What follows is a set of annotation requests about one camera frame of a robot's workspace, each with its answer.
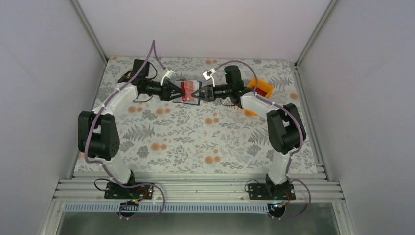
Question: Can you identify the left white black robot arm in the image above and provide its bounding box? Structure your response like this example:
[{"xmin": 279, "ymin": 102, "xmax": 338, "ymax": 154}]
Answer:
[{"xmin": 78, "ymin": 59, "xmax": 184, "ymax": 198}]

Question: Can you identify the aluminium rail frame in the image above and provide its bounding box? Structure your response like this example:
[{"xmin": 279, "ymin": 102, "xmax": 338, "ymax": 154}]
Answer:
[{"xmin": 53, "ymin": 172, "xmax": 345, "ymax": 203}]

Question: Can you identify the orange plastic bin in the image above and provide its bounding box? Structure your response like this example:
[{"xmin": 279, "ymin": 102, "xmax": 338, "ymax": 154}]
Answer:
[{"xmin": 247, "ymin": 78, "xmax": 274, "ymax": 98}]

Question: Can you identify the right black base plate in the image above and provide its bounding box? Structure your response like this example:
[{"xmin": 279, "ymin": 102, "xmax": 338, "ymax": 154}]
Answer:
[{"xmin": 248, "ymin": 182, "xmax": 296, "ymax": 201}]

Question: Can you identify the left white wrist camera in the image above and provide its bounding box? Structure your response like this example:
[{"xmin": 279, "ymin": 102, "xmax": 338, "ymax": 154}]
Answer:
[{"xmin": 160, "ymin": 68, "xmax": 175, "ymax": 86}]

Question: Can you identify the grey slotted cable duct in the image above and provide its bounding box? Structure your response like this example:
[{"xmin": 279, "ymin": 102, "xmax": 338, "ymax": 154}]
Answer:
[{"xmin": 64, "ymin": 202, "xmax": 268, "ymax": 214}]

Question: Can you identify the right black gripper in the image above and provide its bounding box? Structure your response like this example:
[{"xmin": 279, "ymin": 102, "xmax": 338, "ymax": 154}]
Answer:
[{"xmin": 191, "ymin": 84, "xmax": 231, "ymax": 102}]

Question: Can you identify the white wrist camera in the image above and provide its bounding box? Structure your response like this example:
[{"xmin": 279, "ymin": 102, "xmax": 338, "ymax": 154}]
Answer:
[
  {"xmin": 202, "ymin": 68, "xmax": 216, "ymax": 87},
  {"xmin": 160, "ymin": 68, "xmax": 175, "ymax": 86}
]

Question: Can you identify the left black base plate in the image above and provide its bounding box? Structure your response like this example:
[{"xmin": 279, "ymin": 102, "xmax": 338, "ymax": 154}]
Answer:
[{"xmin": 104, "ymin": 182, "xmax": 154, "ymax": 200}]

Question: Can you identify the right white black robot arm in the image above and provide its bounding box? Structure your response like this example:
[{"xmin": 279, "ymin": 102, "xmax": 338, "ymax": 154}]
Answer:
[{"xmin": 191, "ymin": 65, "xmax": 306, "ymax": 199}]

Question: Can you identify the red VIP card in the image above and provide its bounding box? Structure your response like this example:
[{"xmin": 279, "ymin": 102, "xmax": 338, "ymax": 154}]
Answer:
[{"xmin": 180, "ymin": 80, "xmax": 200, "ymax": 102}]

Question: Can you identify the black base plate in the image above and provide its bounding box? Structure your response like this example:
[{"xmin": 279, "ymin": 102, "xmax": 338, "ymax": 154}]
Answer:
[
  {"xmin": 248, "ymin": 182, "xmax": 296, "ymax": 201},
  {"xmin": 104, "ymin": 182, "xmax": 154, "ymax": 200}
]

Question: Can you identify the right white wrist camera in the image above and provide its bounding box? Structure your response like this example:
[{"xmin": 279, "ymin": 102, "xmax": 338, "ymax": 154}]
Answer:
[{"xmin": 202, "ymin": 68, "xmax": 216, "ymax": 87}]

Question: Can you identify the black card holder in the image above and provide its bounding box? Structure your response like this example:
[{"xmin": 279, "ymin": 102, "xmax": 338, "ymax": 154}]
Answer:
[{"xmin": 172, "ymin": 80, "xmax": 202, "ymax": 106}]

